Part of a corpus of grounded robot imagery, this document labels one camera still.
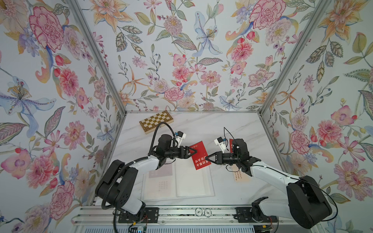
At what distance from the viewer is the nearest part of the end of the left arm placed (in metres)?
0.69

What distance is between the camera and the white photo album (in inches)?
32.0

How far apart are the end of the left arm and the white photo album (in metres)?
0.05
